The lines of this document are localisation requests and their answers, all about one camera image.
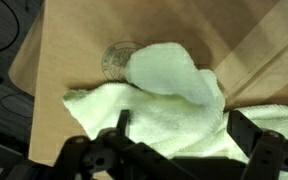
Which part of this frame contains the cream white cloth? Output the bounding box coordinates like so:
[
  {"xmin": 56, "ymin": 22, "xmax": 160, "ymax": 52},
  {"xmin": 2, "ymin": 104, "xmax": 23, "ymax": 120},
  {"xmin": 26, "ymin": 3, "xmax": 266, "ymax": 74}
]
[{"xmin": 62, "ymin": 41, "xmax": 288, "ymax": 160}]

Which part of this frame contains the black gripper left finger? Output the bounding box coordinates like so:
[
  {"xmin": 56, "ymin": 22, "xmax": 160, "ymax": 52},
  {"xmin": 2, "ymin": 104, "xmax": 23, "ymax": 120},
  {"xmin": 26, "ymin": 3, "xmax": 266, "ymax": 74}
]
[{"xmin": 50, "ymin": 109, "xmax": 198, "ymax": 180}]

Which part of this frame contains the large cardboard box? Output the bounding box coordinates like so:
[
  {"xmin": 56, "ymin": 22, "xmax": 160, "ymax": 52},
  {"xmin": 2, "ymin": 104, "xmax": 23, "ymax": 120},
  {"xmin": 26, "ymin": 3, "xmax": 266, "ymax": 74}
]
[{"xmin": 7, "ymin": 0, "xmax": 288, "ymax": 168}]

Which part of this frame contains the black floor cable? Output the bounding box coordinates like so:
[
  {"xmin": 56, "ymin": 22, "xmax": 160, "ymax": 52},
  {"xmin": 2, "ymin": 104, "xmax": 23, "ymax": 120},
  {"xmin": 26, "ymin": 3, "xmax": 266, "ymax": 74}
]
[{"xmin": 0, "ymin": 0, "xmax": 35, "ymax": 119}]

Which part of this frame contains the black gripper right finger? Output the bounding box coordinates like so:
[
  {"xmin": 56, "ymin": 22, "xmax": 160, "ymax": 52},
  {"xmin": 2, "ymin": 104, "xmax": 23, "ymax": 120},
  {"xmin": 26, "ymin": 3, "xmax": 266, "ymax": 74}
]
[{"xmin": 226, "ymin": 109, "xmax": 288, "ymax": 180}]

